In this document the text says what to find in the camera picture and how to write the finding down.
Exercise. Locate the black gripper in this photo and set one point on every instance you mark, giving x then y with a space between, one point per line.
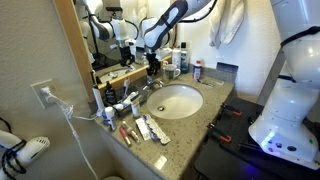
153 63

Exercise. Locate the chrome faucet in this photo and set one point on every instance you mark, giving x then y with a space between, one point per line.
153 84

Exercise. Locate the metal mesh basket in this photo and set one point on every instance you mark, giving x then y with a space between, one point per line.
133 100

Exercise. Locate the white toothpaste tube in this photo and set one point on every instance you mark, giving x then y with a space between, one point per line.
119 106

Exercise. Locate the gold lipstick tube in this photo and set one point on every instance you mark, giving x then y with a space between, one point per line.
131 131

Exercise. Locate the red lipstick tube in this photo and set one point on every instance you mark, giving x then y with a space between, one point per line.
125 136

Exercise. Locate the clear pump soap bottle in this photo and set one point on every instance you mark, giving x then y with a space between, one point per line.
164 68

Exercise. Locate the white mug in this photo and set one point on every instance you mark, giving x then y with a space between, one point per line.
172 72

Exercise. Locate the tall white spray bottle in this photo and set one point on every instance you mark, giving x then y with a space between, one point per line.
176 58

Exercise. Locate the blue liquid bottle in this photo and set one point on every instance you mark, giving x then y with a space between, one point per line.
184 58

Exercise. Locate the white oval sink basin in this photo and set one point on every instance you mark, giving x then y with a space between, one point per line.
180 100

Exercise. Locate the small white bottle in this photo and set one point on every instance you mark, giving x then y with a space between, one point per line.
135 109

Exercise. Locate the red-capped shaving cream can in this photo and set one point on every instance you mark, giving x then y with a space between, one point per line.
197 70

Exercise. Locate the small black bottle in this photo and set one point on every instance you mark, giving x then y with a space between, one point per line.
110 95

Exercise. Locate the black razor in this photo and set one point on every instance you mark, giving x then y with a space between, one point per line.
205 83

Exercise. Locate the purple-printed pill blister pack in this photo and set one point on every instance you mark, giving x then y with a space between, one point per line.
156 130

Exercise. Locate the white pill blister pack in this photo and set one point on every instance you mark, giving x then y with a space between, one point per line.
142 129

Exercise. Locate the white roll-on with blue label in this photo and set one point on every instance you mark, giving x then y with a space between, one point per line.
110 116

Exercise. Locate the white electric toothbrush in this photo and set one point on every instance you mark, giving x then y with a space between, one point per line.
98 101

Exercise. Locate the wood-framed mirror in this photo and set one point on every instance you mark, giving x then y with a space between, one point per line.
75 40

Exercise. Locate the white hanging towel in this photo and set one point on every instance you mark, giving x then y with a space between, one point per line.
228 20

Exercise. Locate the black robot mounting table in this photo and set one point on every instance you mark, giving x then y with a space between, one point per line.
220 160

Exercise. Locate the white hair dryer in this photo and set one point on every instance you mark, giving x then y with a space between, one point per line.
30 150

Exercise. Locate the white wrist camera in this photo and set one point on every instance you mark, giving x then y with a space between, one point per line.
165 52

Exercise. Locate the white wall outlet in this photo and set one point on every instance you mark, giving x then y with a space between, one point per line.
39 96

